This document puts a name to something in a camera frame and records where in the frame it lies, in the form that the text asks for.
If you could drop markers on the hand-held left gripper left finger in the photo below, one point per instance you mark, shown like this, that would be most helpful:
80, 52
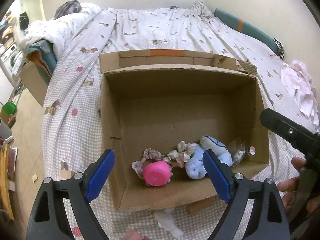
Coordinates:
100, 175

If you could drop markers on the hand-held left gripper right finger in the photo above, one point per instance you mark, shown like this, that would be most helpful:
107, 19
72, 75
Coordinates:
217, 177

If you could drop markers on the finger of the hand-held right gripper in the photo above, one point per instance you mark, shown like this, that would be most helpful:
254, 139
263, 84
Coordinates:
282, 126

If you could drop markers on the light blue fluffy scrunchie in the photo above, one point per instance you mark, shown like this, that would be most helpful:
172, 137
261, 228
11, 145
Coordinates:
196, 165

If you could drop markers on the clear plastic packaging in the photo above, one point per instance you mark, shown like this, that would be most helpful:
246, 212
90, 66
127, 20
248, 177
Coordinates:
237, 152

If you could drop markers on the white blue striped sock ball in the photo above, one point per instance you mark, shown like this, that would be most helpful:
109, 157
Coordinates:
212, 143

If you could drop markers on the beige frilly scrunchie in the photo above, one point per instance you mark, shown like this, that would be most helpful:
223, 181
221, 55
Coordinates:
182, 152

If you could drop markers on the pink plastic bowl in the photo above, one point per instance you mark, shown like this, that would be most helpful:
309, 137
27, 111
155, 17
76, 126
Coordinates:
156, 173

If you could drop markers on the white sock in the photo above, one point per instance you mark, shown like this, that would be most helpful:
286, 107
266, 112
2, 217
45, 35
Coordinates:
168, 221

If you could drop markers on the brown cardboard box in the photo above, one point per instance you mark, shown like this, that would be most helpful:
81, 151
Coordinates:
175, 100

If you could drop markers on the person's right hand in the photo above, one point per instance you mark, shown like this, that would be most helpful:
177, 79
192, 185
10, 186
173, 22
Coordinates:
287, 186

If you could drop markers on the crumpled pink cloth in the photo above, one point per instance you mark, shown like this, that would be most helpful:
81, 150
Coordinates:
300, 85

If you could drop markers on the black and white cloth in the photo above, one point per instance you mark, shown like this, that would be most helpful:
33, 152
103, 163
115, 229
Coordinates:
279, 47

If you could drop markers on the grey cup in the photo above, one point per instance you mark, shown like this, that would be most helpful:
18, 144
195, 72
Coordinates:
5, 130

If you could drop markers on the teal pillow with orange stripe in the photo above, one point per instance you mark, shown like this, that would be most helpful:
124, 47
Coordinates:
245, 26

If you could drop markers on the cardboard box beside bed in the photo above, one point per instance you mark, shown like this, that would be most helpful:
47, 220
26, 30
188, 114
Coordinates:
33, 85

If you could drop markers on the green bucket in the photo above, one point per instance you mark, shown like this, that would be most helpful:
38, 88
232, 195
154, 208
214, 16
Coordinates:
9, 108

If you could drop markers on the teal mattress cover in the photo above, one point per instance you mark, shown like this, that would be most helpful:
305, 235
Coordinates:
43, 55

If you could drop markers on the white washing machine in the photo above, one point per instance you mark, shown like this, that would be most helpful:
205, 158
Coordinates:
10, 58

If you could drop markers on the checked printed bedsheet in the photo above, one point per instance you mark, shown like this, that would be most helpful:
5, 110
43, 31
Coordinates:
150, 30

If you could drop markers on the white duvet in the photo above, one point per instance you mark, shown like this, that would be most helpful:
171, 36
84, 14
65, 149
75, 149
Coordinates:
57, 27

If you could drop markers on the striped grey pillow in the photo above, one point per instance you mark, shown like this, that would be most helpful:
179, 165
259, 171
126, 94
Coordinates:
68, 8

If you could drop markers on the black hanging garment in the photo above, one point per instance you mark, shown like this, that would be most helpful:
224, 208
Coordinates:
24, 20

